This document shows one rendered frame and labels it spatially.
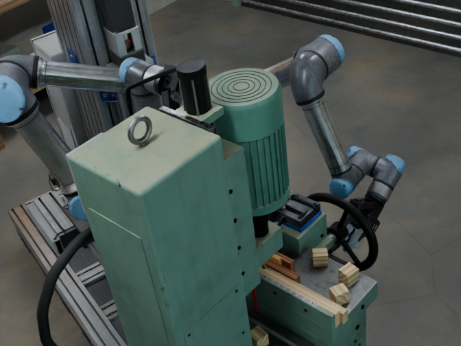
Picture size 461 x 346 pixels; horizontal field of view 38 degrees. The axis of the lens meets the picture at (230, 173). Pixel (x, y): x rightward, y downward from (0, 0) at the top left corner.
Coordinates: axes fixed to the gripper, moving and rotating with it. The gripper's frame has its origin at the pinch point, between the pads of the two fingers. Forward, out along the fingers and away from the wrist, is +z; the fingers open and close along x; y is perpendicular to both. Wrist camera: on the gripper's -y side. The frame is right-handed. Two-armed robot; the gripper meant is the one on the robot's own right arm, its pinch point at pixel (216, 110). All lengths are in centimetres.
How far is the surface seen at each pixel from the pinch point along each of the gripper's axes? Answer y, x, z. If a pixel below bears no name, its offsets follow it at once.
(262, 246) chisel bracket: -29.6, 7.4, 19.9
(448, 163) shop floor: -18, 222, -18
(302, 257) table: -34.9, 29.1, 20.2
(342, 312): -38, 16, 42
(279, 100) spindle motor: 8.8, -10.2, 24.7
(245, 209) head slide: -17.3, -9.5, 23.4
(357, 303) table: -38, 25, 42
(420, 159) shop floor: -21, 218, -31
